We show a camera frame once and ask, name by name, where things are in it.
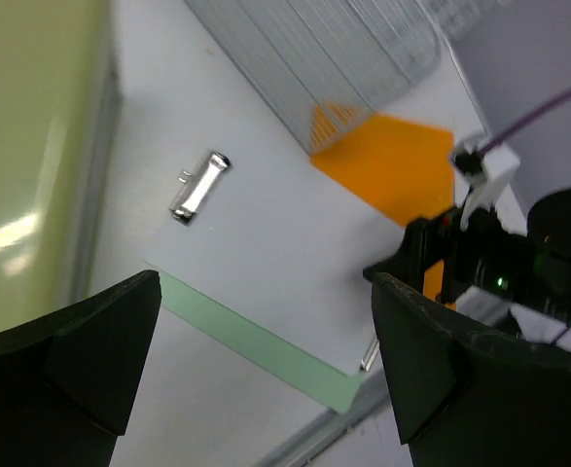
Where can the green clipboard with paper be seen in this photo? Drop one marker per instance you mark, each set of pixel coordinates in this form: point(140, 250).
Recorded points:
point(316, 379)

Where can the white clipboard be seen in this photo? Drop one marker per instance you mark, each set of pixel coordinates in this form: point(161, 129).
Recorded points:
point(284, 246)

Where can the orange notebook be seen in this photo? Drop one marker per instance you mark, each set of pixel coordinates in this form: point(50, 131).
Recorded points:
point(398, 167)

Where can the green metal tool chest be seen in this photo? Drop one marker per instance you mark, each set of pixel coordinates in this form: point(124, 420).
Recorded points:
point(59, 101)

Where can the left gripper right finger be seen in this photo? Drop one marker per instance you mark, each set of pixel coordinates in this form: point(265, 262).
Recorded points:
point(466, 394)

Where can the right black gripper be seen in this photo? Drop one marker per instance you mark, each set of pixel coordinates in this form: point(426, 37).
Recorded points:
point(531, 270)

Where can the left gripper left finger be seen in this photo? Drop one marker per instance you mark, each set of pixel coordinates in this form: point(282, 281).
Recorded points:
point(69, 379)

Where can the white wire file rack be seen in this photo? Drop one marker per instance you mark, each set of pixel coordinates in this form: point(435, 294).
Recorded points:
point(323, 67)

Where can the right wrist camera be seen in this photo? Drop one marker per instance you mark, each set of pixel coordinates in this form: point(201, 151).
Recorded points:
point(487, 174)

